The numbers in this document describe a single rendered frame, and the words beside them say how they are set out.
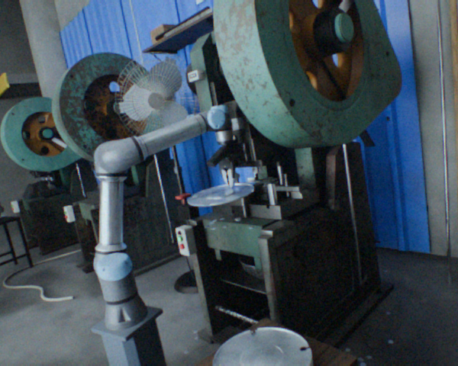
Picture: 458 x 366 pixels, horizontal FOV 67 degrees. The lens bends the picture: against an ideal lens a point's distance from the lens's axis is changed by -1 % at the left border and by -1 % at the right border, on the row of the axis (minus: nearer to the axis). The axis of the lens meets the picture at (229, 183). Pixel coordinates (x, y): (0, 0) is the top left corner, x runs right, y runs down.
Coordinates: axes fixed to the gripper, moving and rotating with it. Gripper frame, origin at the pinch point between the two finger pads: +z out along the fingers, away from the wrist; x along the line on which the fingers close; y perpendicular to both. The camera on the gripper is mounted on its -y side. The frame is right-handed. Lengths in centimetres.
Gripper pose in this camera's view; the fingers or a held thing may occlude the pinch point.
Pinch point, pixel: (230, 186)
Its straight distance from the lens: 156.1
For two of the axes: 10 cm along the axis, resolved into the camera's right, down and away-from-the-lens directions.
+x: -6.8, 0.0, 7.4
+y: 7.2, -2.3, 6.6
